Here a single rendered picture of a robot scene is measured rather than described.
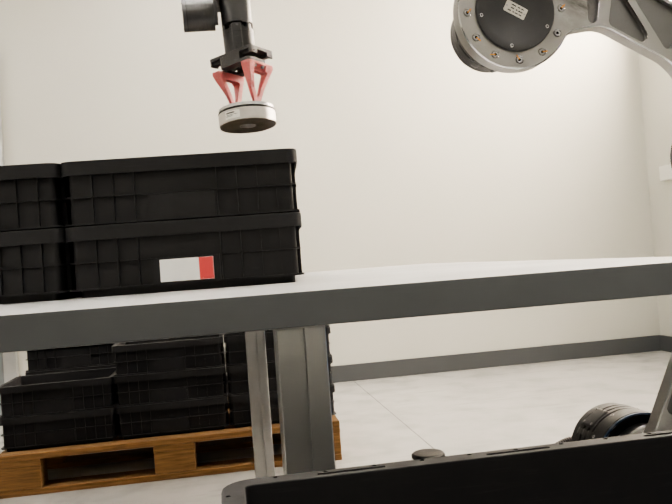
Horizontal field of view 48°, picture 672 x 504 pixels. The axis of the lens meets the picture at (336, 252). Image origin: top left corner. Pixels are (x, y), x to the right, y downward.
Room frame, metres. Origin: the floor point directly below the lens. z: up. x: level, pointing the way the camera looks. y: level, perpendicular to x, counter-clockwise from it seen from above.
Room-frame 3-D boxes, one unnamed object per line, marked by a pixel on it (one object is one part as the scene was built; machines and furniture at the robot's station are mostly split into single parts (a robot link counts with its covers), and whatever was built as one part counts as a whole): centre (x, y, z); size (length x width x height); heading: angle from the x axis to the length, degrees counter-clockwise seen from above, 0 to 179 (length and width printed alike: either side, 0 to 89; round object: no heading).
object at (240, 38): (1.38, 0.15, 1.14); 0.10 x 0.07 x 0.07; 55
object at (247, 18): (1.39, 0.16, 1.20); 0.07 x 0.06 x 0.07; 100
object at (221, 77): (1.38, 0.16, 1.07); 0.07 x 0.07 x 0.09; 55
